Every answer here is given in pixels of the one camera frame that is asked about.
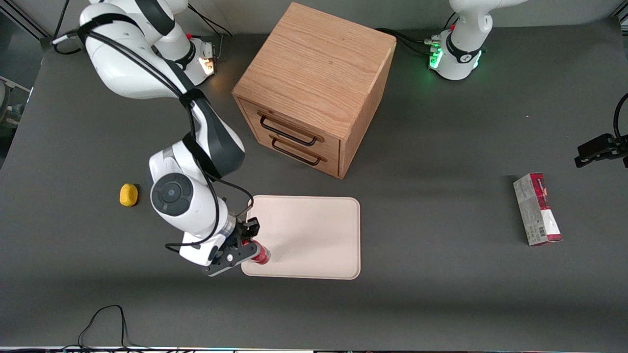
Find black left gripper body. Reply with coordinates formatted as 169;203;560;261
607;135;628;168

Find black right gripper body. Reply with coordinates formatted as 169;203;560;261
223;221;257;254

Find red coke bottle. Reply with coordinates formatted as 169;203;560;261
242;239;271;266

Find beige plastic tray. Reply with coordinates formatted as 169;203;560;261
240;195;362;280

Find red and grey carton box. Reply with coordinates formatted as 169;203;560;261
513;172;563;247

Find yellow lemon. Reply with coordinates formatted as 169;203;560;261
119;183;139;207

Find wooden two-drawer cabinet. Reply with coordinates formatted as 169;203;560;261
232;2;397;180

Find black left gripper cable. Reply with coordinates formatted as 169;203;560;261
613;92;628;144

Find black wire drawer handle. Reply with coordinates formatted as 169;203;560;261
259;114;318;147
271;137;322;166

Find black looped table-edge cable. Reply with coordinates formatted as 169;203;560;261
63;304;150;352

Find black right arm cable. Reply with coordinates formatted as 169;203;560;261
52;0;256;253

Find black right arm base cables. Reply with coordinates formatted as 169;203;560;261
186;4;234;62

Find black arm base cables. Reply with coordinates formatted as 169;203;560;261
186;4;234;62
375;27;442;55

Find black left arm base cables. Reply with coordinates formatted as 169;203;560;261
375;27;442;55

